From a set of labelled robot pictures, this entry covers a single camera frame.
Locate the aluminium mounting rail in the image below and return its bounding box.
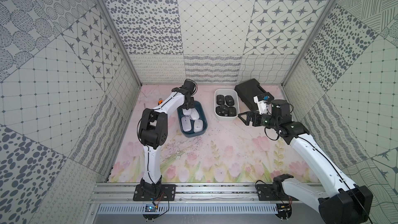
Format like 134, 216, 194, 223
88, 181, 343, 204

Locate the white mouse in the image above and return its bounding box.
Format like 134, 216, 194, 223
182, 109, 192, 116
193, 119, 204, 133
181, 116, 192, 132
189, 108, 200, 121

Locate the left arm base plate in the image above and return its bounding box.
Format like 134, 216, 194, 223
133, 183, 176, 202

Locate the teal storage box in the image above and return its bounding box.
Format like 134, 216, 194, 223
177, 101, 208, 138

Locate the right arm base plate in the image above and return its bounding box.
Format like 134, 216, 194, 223
255, 183, 297, 203

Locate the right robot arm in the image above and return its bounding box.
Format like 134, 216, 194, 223
238, 94, 373, 224

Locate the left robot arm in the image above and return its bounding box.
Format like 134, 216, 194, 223
137, 79, 198, 198

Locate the white mouse bottom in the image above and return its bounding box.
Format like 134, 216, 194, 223
189, 108, 200, 121

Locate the black plastic tool case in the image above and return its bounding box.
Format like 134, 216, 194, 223
234, 79, 275, 111

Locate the black mouse top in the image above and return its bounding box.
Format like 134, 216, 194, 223
225, 95, 235, 106

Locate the white storage box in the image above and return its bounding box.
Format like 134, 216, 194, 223
214, 88, 239, 121

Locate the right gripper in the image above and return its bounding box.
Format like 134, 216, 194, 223
238, 111, 279, 130

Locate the black mouse bottom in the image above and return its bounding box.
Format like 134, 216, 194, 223
215, 106, 224, 116

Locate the black mouse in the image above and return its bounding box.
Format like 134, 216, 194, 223
225, 95, 235, 106
216, 94, 225, 105
228, 106, 237, 117
220, 104, 229, 115
215, 106, 224, 116

